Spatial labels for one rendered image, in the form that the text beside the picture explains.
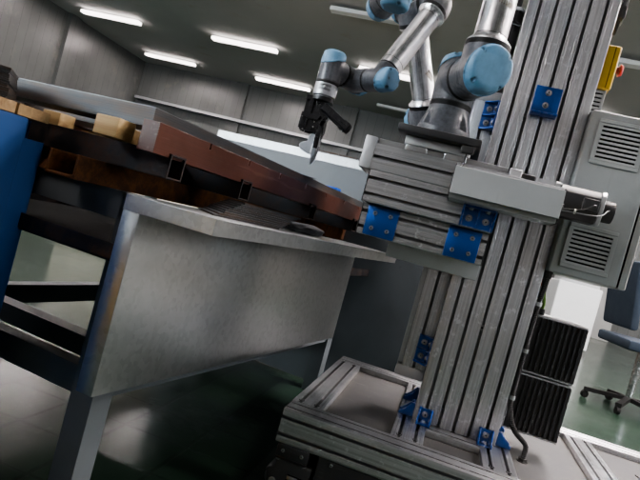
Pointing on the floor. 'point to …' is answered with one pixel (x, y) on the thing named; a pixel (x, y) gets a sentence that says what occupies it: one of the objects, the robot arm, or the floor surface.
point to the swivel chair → (625, 303)
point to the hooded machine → (573, 302)
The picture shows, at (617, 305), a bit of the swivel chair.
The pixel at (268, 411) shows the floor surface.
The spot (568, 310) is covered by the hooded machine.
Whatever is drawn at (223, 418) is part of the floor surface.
